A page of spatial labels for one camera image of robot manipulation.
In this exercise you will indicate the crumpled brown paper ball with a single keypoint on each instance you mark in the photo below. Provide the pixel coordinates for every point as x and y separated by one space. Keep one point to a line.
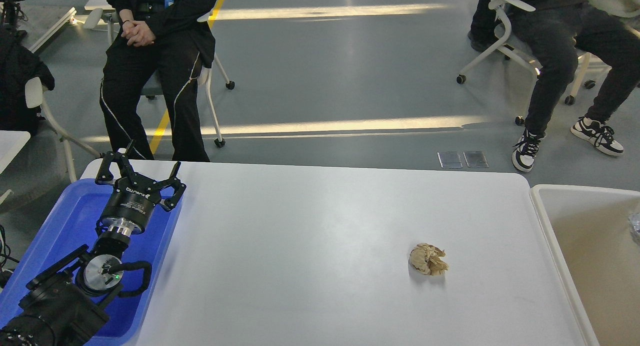
427 259

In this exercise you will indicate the white side table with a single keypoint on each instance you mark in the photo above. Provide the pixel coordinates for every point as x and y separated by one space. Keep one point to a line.
11 144

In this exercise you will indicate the left metal floor plate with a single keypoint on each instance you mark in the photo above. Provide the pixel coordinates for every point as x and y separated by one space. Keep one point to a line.
450 160

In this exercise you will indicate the person in dark jeans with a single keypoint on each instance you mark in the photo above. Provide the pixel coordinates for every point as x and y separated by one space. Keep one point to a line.
554 30

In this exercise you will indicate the metal floor plate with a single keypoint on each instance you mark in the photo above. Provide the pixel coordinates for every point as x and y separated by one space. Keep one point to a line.
476 159
450 160

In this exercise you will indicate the beige plastic bin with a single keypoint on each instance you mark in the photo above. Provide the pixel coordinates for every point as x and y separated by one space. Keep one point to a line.
593 246

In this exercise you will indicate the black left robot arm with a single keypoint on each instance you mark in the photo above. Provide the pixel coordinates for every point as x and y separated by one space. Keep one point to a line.
92 267

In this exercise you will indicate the seated person in black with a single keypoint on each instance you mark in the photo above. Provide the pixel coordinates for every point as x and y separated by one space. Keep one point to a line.
164 37

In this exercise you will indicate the blue plastic tray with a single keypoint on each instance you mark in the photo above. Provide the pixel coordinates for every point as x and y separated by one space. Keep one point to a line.
71 224

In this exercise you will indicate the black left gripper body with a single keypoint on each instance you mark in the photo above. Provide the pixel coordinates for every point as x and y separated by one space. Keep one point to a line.
130 206

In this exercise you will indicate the crinkled silver foil bag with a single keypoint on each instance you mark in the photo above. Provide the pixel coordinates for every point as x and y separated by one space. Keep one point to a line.
634 222

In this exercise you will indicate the right metal floor plate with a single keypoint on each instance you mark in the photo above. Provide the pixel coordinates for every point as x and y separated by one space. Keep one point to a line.
476 159

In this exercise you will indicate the white grey office chair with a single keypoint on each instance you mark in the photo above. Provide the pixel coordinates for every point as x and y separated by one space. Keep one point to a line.
516 50

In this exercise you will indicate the grey chair with black coat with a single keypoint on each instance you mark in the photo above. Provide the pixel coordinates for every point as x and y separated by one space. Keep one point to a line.
39 166

